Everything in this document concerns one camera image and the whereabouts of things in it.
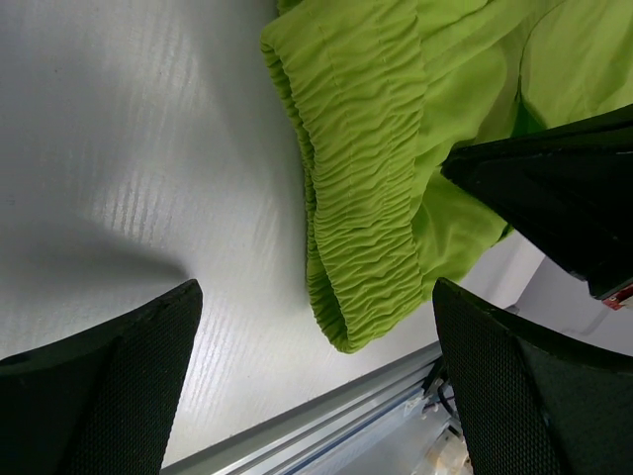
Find aluminium mounting rail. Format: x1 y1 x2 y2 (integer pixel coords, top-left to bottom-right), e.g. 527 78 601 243
163 342 448 474

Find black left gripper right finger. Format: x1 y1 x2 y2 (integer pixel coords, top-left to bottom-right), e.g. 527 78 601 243
432 279 632 474

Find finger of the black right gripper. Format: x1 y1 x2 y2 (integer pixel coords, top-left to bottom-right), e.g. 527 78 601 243
441 106 632 300

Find lime green shorts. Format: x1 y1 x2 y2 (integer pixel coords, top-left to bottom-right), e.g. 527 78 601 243
261 1 632 353

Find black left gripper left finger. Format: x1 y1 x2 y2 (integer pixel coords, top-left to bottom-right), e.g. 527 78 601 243
1 279 203 474

